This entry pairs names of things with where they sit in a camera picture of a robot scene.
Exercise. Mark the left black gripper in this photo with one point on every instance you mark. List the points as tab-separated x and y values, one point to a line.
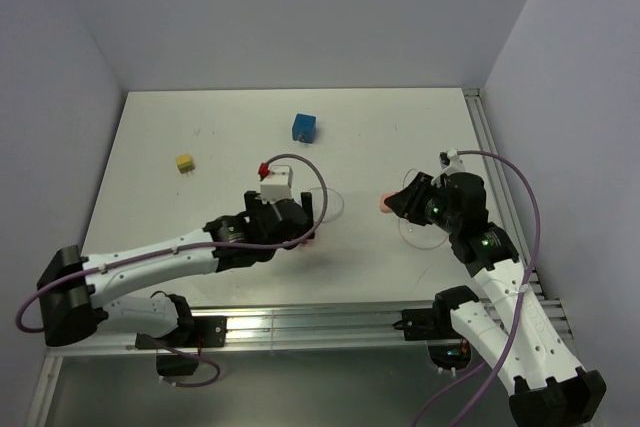
255	205

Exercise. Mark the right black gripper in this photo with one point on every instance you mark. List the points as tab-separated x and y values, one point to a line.
407	201

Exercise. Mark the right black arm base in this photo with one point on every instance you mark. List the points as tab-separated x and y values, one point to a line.
448	351

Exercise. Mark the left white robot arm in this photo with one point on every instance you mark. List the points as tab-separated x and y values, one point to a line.
81	295

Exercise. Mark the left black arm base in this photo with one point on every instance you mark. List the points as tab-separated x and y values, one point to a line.
180	345

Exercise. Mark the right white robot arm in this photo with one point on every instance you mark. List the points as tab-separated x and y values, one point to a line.
547	385

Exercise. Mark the yellow plug adapter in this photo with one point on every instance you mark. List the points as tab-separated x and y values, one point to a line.
185	163

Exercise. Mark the blue cube socket adapter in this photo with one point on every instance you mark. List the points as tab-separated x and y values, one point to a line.
304	128

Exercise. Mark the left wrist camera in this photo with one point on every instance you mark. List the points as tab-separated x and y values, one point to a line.
275	182

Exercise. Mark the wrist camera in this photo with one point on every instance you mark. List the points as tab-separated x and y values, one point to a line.
450	163
275	182

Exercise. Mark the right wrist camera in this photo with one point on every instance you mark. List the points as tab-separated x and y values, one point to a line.
450	163

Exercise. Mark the aluminium right side rail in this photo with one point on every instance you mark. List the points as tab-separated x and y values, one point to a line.
496	172

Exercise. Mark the aluminium rail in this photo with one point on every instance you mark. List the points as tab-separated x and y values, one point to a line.
496	172
298	327

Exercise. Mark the aluminium front rail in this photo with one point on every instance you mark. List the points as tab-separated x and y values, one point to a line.
298	327

